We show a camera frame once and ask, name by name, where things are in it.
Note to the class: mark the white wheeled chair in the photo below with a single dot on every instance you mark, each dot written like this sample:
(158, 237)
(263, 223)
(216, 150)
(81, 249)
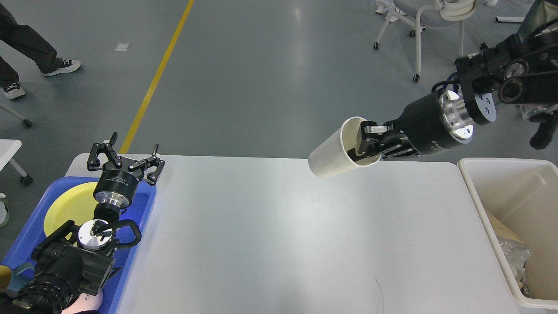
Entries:
(423, 14)

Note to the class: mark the white plastic bin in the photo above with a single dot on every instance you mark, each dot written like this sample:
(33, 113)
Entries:
(505, 184)

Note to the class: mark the person in blue jeans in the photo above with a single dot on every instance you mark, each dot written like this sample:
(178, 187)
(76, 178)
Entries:
(542, 15)

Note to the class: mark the person in dark trousers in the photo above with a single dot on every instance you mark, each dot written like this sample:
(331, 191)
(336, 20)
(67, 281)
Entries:
(31, 44)

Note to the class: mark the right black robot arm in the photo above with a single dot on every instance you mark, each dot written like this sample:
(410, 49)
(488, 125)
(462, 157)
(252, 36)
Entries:
(520, 71)

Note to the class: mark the yellow plastic plate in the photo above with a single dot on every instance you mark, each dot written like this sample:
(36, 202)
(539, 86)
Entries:
(76, 204)

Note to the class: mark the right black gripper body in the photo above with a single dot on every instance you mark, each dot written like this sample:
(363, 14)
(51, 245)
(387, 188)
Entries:
(435, 123)

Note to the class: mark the white table frame base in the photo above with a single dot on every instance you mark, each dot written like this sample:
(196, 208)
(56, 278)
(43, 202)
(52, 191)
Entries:
(504, 19)

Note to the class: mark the white paper cup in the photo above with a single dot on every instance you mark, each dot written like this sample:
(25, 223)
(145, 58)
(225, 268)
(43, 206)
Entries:
(331, 157)
(518, 270)

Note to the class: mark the dark teal mug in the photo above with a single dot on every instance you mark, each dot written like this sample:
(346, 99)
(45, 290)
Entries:
(15, 279)

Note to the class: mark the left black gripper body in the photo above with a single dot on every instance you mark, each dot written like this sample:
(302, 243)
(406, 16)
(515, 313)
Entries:
(117, 187)

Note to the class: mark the white side table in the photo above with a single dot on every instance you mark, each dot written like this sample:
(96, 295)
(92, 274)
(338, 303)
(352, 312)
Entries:
(8, 148)

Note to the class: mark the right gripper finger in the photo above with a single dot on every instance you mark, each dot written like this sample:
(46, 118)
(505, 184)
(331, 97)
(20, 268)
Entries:
(373, 139)
(400, 151)

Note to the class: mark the pink mug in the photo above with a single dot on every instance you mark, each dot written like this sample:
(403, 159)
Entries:
(85, 302)

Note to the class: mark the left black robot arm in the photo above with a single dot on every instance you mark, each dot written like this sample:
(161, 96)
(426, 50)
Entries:
(79, 259)

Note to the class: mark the brown paper bag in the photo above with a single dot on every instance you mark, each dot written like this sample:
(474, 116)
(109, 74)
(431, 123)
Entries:
(538, 229)

